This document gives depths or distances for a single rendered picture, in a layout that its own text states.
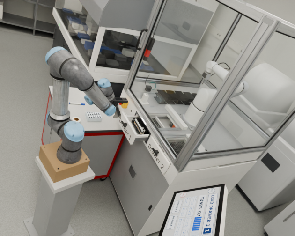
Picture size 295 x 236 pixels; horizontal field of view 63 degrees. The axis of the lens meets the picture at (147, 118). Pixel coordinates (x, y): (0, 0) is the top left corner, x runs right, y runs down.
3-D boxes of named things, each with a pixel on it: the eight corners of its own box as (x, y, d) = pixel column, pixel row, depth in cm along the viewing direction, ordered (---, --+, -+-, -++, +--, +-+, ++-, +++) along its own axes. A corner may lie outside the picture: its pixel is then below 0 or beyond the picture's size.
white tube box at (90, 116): (87, 121, 201) (88, 117, 199) (84, 114, 206) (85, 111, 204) (101, 121, 207) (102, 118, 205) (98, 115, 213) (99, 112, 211)
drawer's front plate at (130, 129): (130, 144, 188) (135, 134, 182) (117, 121, 206) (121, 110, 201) (132, 144, 189) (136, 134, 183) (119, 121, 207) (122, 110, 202)
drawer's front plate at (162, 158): (162, 174, 175) (168, 164, 169) (145, 146, 194) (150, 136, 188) (164, 174, 176) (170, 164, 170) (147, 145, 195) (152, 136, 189)
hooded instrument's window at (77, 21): (87, 70, 240) (99, 25, 216) (54, 8, 354) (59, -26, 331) (175, 80, 304) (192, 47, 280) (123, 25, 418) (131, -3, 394)
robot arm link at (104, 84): (93, 82, 156) (103, 75, 160) (99, 94, 165) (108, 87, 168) (100, 87, 152) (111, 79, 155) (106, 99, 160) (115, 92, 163)
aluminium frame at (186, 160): (178, 172, 163) (276, 19, 108) (122, 88, 229) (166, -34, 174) (258, 159, 217) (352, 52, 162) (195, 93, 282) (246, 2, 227)
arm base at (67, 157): (66, 167, 143) (69, 156, 138) (51, 151, 149) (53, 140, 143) (86, 157, 155) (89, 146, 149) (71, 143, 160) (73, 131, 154)
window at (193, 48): (177, 158, 167) (260, 23, 117) (129, 89, 222) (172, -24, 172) (177, 158, 168) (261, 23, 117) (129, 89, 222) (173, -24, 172)
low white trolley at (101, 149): (48, 192, 221) (62, 130, 181) (39, 144, 261) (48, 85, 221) (106, 183, 254) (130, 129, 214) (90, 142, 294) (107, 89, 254)
